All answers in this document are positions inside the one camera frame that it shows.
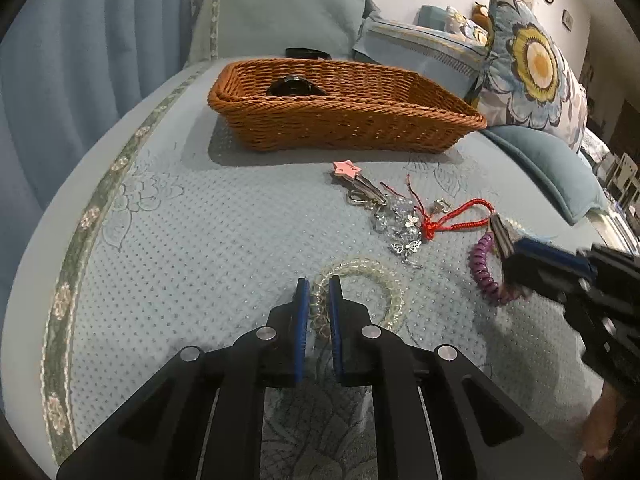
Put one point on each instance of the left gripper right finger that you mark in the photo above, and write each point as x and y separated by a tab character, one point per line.
436	415

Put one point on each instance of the floral sunflower pillow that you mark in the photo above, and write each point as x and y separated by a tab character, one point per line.
525	80

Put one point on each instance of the blue curtain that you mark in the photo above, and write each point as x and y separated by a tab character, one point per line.
71	69

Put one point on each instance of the teal headboard cushion cover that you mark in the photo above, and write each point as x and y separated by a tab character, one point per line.
237	28

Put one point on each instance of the small teal pillow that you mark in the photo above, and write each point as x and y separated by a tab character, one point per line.
433	17

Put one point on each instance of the black wrist watch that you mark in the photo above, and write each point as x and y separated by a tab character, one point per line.
293	85

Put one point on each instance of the silver hair clip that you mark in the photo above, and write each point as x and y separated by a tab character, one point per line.
502	240

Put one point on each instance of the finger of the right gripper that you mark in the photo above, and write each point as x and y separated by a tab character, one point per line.
553	276
553	256

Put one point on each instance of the striped blue pillow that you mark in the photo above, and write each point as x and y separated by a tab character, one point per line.
452	61

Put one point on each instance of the owl plush toy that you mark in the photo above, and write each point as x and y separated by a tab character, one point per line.
480	15

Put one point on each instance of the red cord knot charm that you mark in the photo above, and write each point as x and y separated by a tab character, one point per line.
406	218

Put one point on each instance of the pink star keychain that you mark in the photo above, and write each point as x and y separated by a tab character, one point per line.
361	188

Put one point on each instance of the person's right hand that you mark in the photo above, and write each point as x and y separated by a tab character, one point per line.
600	424

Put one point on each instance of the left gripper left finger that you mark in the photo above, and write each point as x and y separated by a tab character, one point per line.
200	415

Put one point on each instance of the brown wicker basket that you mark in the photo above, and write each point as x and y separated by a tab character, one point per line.
366	107

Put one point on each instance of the green-blue bed cover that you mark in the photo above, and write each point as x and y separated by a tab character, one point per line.
168	233

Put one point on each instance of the teal piped cushion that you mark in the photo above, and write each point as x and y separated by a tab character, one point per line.
557	170

